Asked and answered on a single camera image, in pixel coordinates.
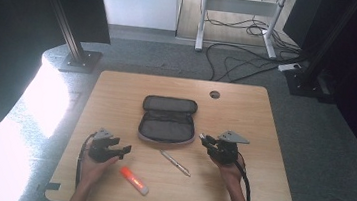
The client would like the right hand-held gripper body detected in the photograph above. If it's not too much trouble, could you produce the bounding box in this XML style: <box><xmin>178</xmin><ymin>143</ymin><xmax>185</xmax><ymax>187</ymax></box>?
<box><xmin>205</xmin><ymin>127</ymin><xmax>252</xmax><ymax>168</ymax></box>

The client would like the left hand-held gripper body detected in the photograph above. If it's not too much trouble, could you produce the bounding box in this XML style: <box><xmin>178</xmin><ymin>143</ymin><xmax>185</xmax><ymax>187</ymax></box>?
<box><xmin>87</xmin><ymin>126</ymin><xmax>123</xmax><ymax>166</ymax></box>

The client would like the orange highlighter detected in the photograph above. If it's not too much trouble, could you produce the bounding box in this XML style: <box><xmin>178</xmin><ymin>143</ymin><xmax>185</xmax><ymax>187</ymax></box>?
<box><xmin>117</xmin><ymin>165</ymin><xmax>152</xmax><ymax>197</ymax></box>

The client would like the silver pen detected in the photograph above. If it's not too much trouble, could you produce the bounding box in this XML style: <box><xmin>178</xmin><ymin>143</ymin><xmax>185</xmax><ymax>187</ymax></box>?
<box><xmin>157</xmin><ymin>149</ymin><xmax>194</xmax><ymax>178</ymax></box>

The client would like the black pencil case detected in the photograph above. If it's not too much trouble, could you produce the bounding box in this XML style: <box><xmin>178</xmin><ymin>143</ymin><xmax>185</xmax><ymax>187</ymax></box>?
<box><xmin>136</xmin><ymin>93</ymin><xmax>201</xmax><ymax>148</ymax></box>

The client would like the person's left hand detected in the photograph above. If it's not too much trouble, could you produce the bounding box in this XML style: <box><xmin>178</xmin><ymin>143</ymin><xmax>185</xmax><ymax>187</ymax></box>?
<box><xmin>77</xmin><ymin>152</ymin><xmax>120</xmax><ymax>189</ymax></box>

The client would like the person's right hand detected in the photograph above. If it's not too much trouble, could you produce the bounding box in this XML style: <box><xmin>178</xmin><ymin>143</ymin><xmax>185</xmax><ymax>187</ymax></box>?
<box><xmin>209</xmin><ymin>155</ymin><xmax>246</xmax><ymax>190</ymax></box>

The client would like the white power strip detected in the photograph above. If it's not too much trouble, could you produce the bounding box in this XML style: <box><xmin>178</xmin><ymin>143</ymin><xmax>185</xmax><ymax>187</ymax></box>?
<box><xmin>276</xmin><ymin>61</ymin><xmax>303</xmax><ymax>75</ymax></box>

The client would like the black metal stand with base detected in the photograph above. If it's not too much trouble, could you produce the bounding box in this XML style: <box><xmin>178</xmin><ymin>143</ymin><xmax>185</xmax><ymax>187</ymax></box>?
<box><xmin>282</xmin><ymin>0</ymin><xmax>357</xmax><ymax>103</ymax></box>
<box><xmin>31</xmin><ymin>0</ymin><xmax>110</xmax><ymax>76</ymax></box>

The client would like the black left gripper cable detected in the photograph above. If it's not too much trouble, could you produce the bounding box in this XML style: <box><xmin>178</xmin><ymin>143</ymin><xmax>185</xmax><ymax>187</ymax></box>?
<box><xmin>73</xmin><ymin>130</ymin><xmax>98</xmax><ymax>190</ymax></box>

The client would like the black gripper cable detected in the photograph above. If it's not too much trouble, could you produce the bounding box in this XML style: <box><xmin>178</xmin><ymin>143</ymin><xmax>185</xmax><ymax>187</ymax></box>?
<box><xmin>73</xmin><ymin>130</ymin><xmax>98</xmax><ymax>190</ymax></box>
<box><xmin>229</xmin><ymin>152</ymin><xmax>257</xmax><ymax>201</ymax></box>

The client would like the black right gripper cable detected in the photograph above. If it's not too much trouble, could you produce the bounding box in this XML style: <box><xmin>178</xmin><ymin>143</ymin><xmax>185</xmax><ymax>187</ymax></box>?
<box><xmin>229</xmin><ymin>152</ymin><xmax>257</xmax><ymax>201</ymax></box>

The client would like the long black floor cable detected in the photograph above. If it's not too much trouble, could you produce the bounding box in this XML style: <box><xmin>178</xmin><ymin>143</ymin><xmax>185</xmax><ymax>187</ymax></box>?
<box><xmin>202</xmin><ymin>41</ymin><xmax>306</xmax><ymax>91</ymax></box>

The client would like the bundle of black cables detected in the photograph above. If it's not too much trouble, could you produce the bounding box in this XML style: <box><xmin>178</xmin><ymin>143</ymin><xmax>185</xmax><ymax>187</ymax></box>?
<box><xmin>202</xmin><ymin>11</ymin><xmax>304</xmax><ymax>55</ymax></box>

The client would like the white metal desk frame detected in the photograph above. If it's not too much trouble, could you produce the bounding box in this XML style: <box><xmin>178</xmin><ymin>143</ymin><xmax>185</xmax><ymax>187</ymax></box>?
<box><xmin>194</xmin><ymin>0</ymin><xmax>291</xmax><ymax>61</ymax></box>

